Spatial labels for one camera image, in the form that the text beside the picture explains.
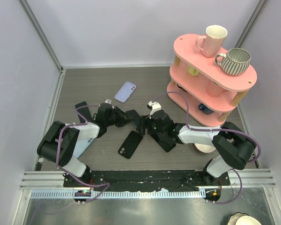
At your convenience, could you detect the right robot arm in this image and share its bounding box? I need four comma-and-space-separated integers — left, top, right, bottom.
133, 110, 257, 185

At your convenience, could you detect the cream bowl bottom corner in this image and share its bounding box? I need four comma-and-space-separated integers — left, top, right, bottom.
226, 212, 261, 225

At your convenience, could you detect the lavender phone case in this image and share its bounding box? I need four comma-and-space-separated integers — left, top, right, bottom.
114, 82, 136, 103

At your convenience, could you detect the light blue phone case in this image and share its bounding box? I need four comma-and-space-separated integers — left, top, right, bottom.
73, 139, 94, 158

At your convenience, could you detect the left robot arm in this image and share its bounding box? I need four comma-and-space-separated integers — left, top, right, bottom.
37, 102, 139, 187

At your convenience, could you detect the pink three-tier shelf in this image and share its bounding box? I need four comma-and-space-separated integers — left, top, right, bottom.
167, 34, 257, 127

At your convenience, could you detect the blue object bottom shelf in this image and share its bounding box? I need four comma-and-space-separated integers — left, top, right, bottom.
198, 104, 214, 115

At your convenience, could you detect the pink cup middle shelf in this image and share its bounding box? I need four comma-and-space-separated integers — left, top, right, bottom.
206, 80, 224, 98

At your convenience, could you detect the black phone case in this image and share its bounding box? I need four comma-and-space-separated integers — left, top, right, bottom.
118, 131, 143, 159

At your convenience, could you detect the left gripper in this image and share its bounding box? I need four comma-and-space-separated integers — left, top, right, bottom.
106, 106, 134, 128

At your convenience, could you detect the dark blue phone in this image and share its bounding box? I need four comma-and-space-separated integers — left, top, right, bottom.
75, 101, 93, 123

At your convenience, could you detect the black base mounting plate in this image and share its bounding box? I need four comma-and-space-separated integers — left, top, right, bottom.
63, 169, 230, 192

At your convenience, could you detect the yellow cup on shelf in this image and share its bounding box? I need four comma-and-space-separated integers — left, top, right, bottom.
187, 65, 200, 76

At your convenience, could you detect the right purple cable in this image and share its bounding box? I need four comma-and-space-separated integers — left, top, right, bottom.
149, 91, 262, 206

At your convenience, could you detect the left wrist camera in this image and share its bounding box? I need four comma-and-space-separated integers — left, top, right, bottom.
105, 99, 111, 105

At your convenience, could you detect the aluminium rail with slots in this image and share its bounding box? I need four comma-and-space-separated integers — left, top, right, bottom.
30, 189, 206, 199

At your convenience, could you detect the white bowl on table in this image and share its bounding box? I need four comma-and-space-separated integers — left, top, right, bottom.
194, 143, 215, 153

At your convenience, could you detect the grey striped mug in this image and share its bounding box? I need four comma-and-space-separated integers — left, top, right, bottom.
214, 48, 251, 76

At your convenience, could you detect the pink tall mug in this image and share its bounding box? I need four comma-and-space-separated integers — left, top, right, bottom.
195, 25, 228, 58

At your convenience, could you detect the purple cable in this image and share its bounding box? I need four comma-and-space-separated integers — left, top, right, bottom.
149, 91, 262, 206
56, 104, 111, 203

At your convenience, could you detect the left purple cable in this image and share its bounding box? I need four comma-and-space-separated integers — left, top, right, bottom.
56, 104, 111, 203

